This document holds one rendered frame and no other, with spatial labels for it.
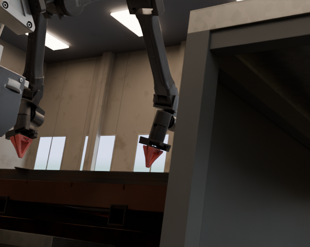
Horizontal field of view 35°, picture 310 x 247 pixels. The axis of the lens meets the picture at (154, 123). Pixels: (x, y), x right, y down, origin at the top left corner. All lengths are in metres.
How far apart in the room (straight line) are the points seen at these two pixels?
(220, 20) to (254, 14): 0.06
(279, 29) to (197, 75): 0.14
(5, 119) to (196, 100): 0.59
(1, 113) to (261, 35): 0.68
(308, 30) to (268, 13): 0.07
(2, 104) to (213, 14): 0.61
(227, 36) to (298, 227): 0.58
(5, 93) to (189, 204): 0.65
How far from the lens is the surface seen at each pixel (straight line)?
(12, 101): 1.21
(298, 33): 0.69
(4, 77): 1.20
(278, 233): 1.07
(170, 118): 1.71
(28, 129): 1.75
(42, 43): 1.80
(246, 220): 0.93
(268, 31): 0.71
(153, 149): 1.68
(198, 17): 0.78
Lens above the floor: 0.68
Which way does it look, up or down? 15 degrees up
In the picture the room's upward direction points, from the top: 8 degrees clockwise
